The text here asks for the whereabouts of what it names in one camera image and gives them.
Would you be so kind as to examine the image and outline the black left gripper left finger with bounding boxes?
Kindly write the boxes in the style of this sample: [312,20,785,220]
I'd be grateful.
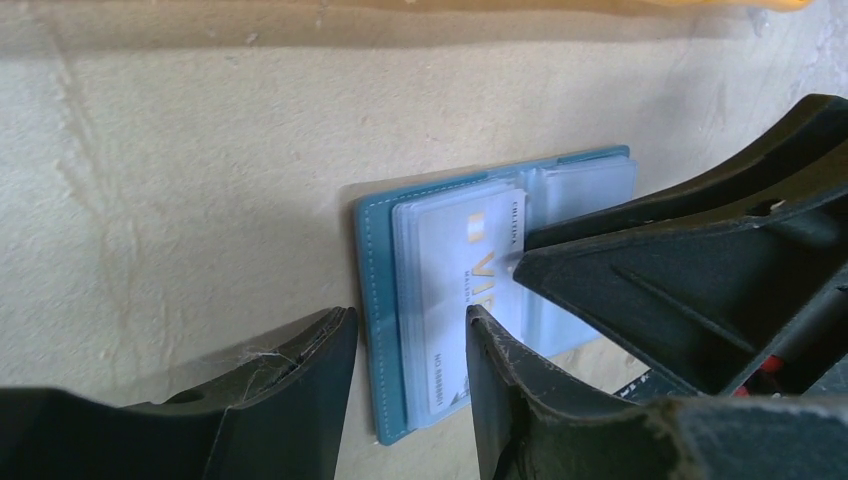
[1,307,358,479]

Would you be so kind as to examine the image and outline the yellow left bin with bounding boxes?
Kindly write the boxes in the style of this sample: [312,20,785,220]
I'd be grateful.
[646,0,812,12]

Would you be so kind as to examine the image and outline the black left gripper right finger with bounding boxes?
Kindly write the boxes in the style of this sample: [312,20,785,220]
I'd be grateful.
[466,305,847,479]

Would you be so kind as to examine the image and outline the blue leather card holder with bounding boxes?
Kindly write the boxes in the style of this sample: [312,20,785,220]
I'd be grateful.
[354,146,638,446]

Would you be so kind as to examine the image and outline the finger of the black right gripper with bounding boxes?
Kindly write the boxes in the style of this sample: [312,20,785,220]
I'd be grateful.
[515,158,847,395]
[525,94,847,252]

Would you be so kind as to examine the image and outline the white VIP card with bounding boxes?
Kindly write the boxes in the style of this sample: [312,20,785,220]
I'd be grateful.
[393,181,526,427]

